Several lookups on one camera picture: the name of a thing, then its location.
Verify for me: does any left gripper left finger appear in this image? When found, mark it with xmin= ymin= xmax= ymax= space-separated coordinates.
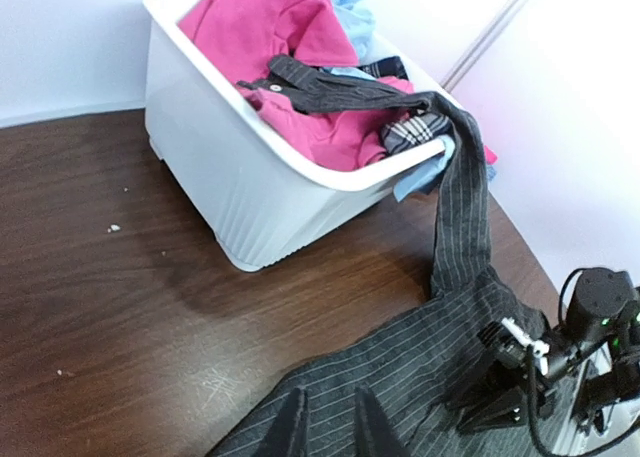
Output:
xmin=252 ymin=388 xmax=306 ymax=457

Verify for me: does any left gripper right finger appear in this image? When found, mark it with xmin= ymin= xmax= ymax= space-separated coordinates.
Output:
xmin=354 ymin=387 xmax=410 ymax=457

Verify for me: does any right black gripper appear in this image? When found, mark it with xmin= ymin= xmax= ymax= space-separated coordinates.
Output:
xmin=447 ymin=336 xmax=575 ymax=432

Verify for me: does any black striped shirt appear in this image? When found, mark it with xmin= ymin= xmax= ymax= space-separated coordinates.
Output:
xmin=207 ymin=54 xmax=621 ymax=457

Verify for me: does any white plastic laundry bin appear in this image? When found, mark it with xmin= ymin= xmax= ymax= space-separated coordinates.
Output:
xmin=143 ymin=0 xmax=444 ymax=272

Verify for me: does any plaid garment in bin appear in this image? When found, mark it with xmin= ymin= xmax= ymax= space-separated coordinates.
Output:
xmin=380 ymin=113 xmax=453 ymax=155

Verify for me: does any pink garment in bin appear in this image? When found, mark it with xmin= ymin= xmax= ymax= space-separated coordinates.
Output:
xmin=177 ymin=0 xmax=499 ymax=171

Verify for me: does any light blue shirt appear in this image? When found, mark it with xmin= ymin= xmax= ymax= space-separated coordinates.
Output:
xmin=302 ymin=0 xmax=496 ymax=203

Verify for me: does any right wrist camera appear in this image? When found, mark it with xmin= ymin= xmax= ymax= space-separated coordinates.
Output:
xmin=477 ymin=318 xmax=550 ymax=376

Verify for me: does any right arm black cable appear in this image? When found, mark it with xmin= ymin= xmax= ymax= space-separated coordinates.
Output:
xmin=524 ymin=266 xmax=640 ymax=457

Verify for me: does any right aluminium frame post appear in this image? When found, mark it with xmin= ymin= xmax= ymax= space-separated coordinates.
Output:
xmin=440 ymin=0 xmax=530 ymax=93

